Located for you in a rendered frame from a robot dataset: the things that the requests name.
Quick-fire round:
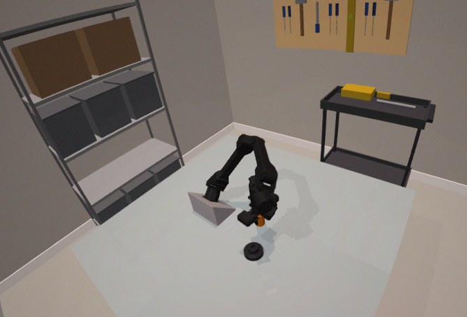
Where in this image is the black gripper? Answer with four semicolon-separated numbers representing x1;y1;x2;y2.
237;193;279;226

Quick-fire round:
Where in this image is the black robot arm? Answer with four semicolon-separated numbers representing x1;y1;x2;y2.
202;134;278;220

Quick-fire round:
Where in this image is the orange tapered knob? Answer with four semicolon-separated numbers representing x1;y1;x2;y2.
257;215;265;226

